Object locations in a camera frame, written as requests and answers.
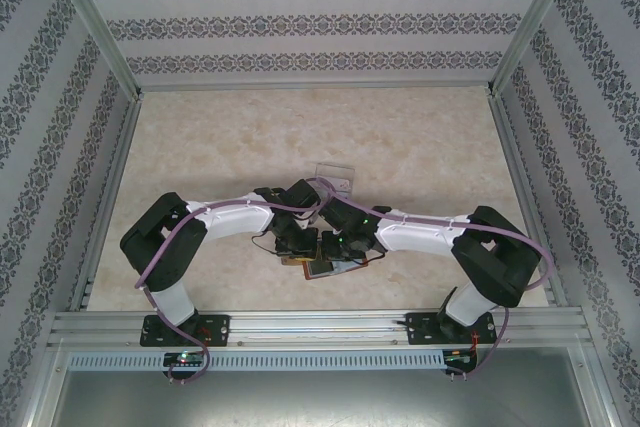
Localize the brown leather card holder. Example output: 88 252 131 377
279 252 372 282

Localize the white VIP card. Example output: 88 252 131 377
325 175 355 197

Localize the clear acrylic box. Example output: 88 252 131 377
314 160 357 198

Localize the small green circuit board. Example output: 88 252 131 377
443 346 480 381
162 350 207 379

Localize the grey metal panel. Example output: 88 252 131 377
49 369 601 427

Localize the thin black cable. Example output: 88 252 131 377
362 246 389 269
251 233 282 259

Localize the long aluminium mounting rail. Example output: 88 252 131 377
49 310 596 348

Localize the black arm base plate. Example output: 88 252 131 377
405 311 496 347
139 314 232 348

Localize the slotted grey cable duct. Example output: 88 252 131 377
67 350 446 371

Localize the purple cable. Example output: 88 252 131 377
304 176 556 377
134 177 331 382

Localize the aluminium side rail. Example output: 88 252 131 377
68 91 146 313
487 91 570 309

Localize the aluminium frame post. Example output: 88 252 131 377
47 0 146 98
485 0 590 97

